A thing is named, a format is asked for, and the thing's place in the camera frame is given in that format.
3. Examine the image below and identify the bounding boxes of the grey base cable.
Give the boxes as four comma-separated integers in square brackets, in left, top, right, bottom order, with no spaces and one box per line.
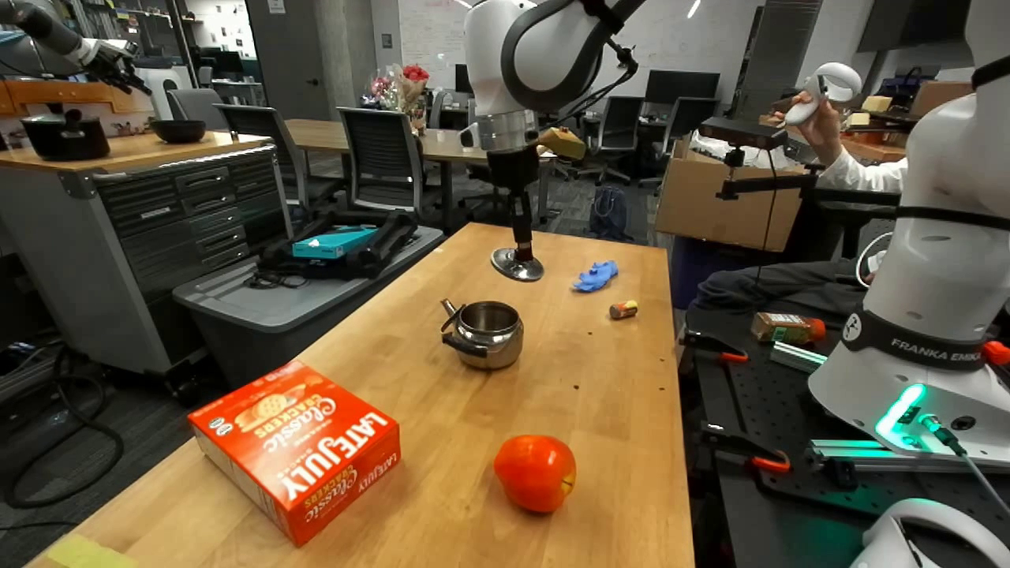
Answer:
[921,417,1010,520]

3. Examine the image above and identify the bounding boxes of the black clamp orange handle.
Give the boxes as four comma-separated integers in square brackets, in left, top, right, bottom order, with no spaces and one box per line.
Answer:
[677,327,755,366]
[700,422,794,479]
[976,337,1010,373]

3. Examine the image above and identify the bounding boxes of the operator hand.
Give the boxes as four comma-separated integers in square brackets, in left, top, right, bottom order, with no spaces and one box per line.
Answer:
[789,91,846,153]

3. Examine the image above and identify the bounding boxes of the black robot mount table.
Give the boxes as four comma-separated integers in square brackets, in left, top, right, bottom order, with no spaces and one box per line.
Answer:
[677,300,1010,568]

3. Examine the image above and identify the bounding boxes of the small brown orange box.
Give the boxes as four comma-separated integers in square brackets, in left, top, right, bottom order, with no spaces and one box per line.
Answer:
[749,308,833,349]

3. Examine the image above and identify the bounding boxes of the red flower bouquet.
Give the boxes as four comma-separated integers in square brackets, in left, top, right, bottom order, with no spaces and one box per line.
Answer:
[367,60,434,114]

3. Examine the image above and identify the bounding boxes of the silver metal kettle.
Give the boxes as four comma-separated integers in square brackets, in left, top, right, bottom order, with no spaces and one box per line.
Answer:
[434,296,528,373]

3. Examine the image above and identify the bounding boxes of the wooden background table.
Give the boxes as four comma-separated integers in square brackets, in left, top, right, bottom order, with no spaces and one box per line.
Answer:
[279,118,491,229]

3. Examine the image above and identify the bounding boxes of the black background monitor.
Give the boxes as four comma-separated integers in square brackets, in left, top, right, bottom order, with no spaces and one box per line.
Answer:
[639,66,727,111]

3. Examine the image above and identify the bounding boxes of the blue crumpled cloth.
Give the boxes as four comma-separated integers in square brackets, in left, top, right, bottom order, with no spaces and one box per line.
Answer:
[571,258,622,296]

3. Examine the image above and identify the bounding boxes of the operator forearm white sleeve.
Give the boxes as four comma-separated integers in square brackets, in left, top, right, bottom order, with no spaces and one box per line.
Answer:
[818,139,909,200]

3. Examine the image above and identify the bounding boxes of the black pot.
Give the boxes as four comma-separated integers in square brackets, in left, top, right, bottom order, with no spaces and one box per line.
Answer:
[18,104,113,163]

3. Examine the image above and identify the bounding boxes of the silver kettle lid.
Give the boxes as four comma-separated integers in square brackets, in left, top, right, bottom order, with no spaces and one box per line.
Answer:
[488,244,544,284]

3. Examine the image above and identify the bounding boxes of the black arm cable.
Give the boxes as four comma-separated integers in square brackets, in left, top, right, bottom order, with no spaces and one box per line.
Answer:
[497,0,647,118]

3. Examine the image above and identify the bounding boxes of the aluminium extrusion bar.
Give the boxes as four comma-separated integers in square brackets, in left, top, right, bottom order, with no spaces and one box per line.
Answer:
[804,434,930,473]

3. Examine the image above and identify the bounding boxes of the white curved plastic object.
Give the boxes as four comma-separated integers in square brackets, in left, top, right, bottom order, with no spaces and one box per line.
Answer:
[850,494,1010,568]

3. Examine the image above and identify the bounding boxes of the grey drawer cabinet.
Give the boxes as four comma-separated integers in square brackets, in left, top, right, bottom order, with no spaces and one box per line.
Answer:
[0,128,295,379]

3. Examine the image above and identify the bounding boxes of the black bowl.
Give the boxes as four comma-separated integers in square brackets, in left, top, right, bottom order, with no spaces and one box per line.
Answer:
[149,118,211,149]

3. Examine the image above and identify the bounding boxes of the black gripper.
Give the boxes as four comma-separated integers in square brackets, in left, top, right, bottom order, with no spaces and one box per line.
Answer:
[486,149,541,264]

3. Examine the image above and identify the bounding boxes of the dark office chair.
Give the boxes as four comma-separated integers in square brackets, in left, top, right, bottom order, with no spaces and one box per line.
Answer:
[217,102,313,216]
[338,104,426,219]

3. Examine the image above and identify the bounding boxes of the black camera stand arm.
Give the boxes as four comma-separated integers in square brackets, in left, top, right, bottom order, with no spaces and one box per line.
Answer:
[715,143,909,206]

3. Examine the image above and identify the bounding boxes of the brown cardboard box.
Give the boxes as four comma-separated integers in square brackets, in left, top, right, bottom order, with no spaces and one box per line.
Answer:
[657,153,809,256]

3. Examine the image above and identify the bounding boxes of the yellow sponge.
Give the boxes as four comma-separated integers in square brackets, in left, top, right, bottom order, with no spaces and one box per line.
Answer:
[39,529,143,568]

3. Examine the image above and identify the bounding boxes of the orange toy bell pepper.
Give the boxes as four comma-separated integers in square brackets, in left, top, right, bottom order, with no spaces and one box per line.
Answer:
[491,433,579,518]

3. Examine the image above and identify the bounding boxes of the dark blue backpack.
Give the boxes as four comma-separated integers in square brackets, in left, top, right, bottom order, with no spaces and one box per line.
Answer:
[587,184,633,247]

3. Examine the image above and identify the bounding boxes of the grey plastic bin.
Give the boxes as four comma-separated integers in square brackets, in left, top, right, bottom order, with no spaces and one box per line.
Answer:
[171,220,449,389]

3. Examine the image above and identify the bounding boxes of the teal bag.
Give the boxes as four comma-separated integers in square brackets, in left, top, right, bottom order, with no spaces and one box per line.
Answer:
[289,220,380,264]

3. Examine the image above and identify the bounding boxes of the orange cracker box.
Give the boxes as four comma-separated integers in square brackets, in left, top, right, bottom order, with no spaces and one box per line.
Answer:
[186,362,404,548]

